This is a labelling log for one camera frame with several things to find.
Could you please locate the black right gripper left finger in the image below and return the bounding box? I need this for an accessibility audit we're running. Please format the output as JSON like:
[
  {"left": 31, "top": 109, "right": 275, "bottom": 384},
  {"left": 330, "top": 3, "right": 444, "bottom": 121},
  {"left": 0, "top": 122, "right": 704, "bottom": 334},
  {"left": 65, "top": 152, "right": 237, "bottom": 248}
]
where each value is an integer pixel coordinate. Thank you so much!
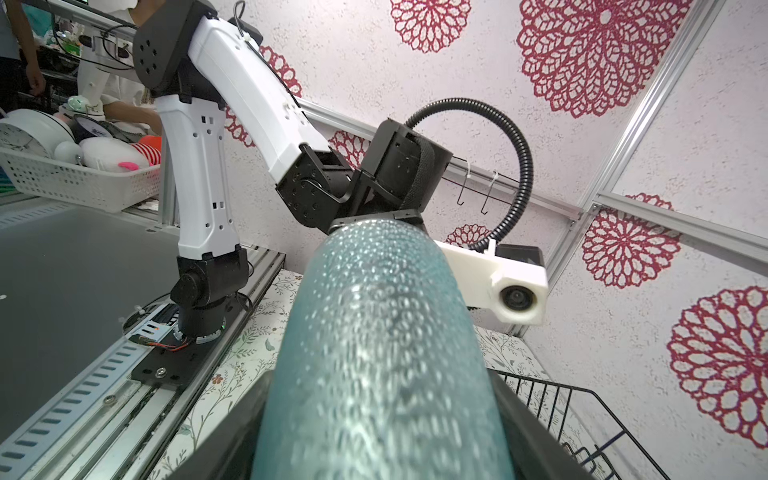
[{"left": 168, "top": 370, "right": 274, "bottom": 480}]

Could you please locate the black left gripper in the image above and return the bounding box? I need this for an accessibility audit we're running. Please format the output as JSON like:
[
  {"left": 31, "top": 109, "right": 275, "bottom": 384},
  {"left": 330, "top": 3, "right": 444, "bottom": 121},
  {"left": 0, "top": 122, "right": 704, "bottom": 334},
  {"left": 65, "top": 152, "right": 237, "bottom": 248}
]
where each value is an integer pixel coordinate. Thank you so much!
[{"left": 329, "top": 119, "right": 453, "bottom": 232}]

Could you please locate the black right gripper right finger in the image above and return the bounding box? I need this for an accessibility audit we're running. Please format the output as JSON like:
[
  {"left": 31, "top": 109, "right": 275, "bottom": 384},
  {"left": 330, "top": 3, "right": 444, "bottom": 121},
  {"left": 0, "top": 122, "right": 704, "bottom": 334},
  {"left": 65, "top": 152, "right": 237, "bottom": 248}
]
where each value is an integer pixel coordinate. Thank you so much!
[{"left": 488, "top": 370, "right": 592, "bottom": 480}]

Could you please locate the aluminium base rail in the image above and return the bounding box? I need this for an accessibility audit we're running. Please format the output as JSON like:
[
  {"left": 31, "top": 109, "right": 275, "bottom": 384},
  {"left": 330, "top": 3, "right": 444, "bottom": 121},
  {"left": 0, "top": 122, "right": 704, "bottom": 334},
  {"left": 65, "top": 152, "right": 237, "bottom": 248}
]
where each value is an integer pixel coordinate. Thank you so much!
[{"left": 1, "top": 247, "right": 286, "bottom": 479}]

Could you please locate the black wire dish rack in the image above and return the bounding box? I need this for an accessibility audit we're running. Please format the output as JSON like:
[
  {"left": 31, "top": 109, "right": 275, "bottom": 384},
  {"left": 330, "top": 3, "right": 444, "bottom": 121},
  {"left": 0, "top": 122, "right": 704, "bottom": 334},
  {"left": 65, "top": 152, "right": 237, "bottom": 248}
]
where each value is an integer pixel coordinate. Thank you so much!
[{"left": 489, "top": 369, "right": 668, "bottom": 479}]

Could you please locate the black wire wall hanger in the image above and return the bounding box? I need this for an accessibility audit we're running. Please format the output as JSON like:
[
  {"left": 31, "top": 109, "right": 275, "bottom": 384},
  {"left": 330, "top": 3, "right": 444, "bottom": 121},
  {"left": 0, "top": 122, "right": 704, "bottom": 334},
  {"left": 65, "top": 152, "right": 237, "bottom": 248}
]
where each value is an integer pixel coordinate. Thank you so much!
[{"left": 442, "top": 156, "right": 501, "bottom": 216}]

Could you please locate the teal textured glass cup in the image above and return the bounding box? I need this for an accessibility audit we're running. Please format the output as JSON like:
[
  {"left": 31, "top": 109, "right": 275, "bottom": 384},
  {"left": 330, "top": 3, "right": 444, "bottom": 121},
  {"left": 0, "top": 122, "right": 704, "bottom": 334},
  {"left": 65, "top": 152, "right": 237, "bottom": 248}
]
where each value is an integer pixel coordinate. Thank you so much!
[{"left": 252, "top": 220, "right": 514, "bottom": 479}]

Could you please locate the white plastic basket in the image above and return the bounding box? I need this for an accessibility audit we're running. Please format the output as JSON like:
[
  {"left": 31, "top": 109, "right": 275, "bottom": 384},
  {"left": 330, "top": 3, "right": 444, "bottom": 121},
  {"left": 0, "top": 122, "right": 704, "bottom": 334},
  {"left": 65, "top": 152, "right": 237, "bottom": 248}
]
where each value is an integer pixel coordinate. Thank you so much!
[{"left": 1, "top": 148, "right": 162, "bottom": 213}]

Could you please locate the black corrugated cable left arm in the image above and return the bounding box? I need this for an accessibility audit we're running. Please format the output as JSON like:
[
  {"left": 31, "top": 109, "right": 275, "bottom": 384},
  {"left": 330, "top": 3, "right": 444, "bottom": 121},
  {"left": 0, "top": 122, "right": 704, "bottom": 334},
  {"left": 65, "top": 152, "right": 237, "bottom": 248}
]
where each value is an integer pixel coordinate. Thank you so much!
[{"left": 404, "top": 97, "right": 535, "bottom": 253}]

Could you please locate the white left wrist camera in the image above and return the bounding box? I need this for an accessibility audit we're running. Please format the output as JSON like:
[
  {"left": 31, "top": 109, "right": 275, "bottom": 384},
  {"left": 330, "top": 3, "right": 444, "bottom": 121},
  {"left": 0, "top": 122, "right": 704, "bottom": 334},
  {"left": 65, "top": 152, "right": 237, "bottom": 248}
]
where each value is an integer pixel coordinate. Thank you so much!
[{"left": 438, "top": 242, "right": 549, "bottom": 326}]

